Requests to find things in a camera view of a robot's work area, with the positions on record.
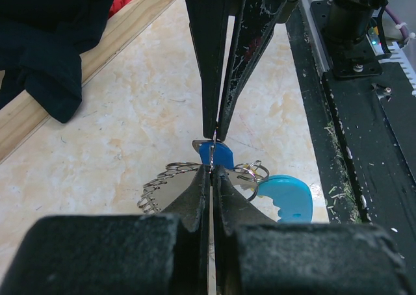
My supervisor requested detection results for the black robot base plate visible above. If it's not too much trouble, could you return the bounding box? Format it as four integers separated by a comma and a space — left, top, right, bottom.
286, 6, 415, 268

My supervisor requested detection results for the dark navy garment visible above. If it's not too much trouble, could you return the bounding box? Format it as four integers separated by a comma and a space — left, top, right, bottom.
1, 0, 113, 123

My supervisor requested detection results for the blue key tag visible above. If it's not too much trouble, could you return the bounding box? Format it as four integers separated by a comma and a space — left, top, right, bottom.
192, 140, 235, 170

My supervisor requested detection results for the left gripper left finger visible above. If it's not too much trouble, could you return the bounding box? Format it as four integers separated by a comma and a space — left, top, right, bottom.
1, 166, 210, 294

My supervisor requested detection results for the wooden clothes rack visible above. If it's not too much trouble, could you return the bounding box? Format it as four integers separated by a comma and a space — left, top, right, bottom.
0, 0, 178, 164

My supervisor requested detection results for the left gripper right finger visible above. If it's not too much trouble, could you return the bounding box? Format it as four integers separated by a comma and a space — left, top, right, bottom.
211, 164, 416, 295

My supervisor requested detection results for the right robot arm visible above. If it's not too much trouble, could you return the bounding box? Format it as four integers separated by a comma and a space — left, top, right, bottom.
185, 0, 388, 141

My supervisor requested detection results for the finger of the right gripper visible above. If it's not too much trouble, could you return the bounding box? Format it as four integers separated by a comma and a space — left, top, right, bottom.
185, 0, 229, 138
216, 0, 299, 141

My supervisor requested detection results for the yellow key tag with key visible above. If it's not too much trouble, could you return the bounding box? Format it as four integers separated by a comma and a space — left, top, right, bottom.
246, 164, 270, 181

